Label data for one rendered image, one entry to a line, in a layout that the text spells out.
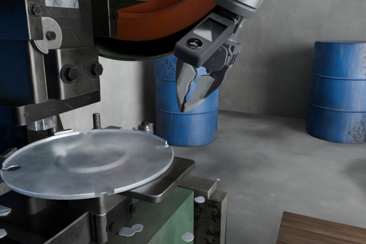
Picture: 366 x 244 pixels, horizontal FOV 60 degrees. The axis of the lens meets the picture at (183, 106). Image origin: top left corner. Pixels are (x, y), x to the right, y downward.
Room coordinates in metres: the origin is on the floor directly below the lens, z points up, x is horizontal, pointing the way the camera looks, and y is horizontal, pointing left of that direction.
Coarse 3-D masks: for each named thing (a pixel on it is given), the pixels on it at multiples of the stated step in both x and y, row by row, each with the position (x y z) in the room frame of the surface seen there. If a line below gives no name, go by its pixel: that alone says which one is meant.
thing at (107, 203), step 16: (176, 160) 0.52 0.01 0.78; (192, 160) 0.52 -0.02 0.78; (160, 176) 0.46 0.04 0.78; (176, 176) 0.46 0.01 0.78; (128, 192) 0.42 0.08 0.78; (144, 192) 0.41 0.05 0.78; (160, 192) 0.41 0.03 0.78; (80, 208) 0.48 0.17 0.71; (96, 208) 0.47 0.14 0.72; (112, 208) 0.49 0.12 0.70; (128, 208) 0.53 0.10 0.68; (96, 224) 0.47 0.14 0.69; (112, 224) 0.48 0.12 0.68; (96, 240) 0.47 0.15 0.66
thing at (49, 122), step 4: (40, 120) 0.57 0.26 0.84; (44, 120) 0.57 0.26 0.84; (48, 120) 0.57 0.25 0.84; (52, 120) 0.58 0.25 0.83; (28, 124) 0.57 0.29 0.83; (32, 124) 0.56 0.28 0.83; (36, 124) 0.56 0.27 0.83; (40, 124) 0.57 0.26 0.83; (44, 124) 0.56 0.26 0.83; (48, 124) 0.57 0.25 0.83; (52, 124) 0.58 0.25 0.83; (28, 128) 0.57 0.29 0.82; (32, 128) 0.56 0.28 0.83; (36, 128) 0.56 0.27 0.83; (40, 128) 0.57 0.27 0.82; (44, 128) 0.56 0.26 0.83; (48, 128) 0.57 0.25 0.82
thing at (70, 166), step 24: (48, 144) 0.59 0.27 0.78; (72, 144) 0.59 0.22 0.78; (96, 144) 0.58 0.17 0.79; (120, 144) 0.59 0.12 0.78; (144, 144) 0.59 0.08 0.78; (24, 168) 0.48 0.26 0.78; (48, 168) 0.48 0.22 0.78; (72, 168) 0.47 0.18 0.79; (96, 168) 0.47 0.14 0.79; (120, 168) 0.48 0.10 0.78; (144, 168) 0.48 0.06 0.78; (24, 192) 0.40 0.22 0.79; (48, 192) 0.40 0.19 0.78; (72, 192) 0.40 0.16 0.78
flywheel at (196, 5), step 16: (160, 0) 0.89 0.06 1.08; (176, 0) 0.87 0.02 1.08; (192, 0) 0.81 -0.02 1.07; (208, 0) 0.79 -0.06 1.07; (128, 16) 0.91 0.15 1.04; (144, 16) 0.88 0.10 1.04; (160, 16) 0.85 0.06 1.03; (176, 16) 0.83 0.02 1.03; (192, 16) 0.81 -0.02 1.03; (128, 32) 0.89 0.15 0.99; (144, 32) 0.87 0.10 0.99; (160, 32) 0.85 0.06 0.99; (176, 32) 0.83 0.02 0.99
